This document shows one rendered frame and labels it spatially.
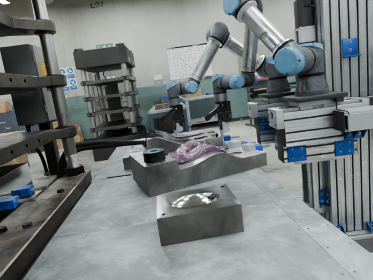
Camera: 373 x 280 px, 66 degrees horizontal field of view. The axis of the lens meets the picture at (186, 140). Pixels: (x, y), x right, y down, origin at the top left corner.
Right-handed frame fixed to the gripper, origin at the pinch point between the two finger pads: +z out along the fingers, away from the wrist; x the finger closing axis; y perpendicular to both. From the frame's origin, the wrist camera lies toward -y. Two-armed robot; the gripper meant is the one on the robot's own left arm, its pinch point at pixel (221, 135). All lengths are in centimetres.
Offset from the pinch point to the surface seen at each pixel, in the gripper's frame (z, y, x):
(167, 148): -2.7, -27.8, -31.9
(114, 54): -104, -160, 350
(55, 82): -41, -75, -34
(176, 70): -76, -79, 626
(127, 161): 1, -48, -35
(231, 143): -2.7, 2.8, -37.6
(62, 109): -28, -76, -31
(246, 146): -3.1, 8.2, -48.3
